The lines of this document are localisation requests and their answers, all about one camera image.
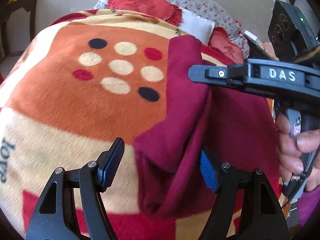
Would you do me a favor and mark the red heart cushion right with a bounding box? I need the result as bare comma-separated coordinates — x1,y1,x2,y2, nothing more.
208,27,244,63

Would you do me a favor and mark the dark carved wooden headboard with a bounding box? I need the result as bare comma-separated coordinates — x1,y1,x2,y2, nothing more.
244,33,279,61

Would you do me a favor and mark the orange red cream fleece blanket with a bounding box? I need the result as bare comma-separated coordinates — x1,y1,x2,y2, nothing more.
0,8,291,240

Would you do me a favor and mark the floral bed sheet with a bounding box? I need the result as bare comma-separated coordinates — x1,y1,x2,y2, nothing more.
93,0,250,58

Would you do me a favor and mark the white pillow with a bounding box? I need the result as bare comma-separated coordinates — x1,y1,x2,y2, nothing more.
178,8,215,45

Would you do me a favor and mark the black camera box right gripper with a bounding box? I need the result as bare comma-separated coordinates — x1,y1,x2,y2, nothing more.
268,0,319,62

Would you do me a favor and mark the person's right hand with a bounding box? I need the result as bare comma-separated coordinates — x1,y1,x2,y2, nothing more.
276,113,319,181

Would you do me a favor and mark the red heart cushion left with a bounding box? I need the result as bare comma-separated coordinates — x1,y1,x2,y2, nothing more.
106,0,182,26

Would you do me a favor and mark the dark wooden console table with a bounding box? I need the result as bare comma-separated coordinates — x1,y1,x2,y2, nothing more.
1,0,37,58

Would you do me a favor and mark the maroon knit shirt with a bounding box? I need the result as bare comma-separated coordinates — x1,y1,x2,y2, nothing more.
133,35,281,218

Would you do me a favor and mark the red heart cushion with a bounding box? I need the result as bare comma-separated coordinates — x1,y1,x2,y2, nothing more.
208,27,244,63
106,0,182,26

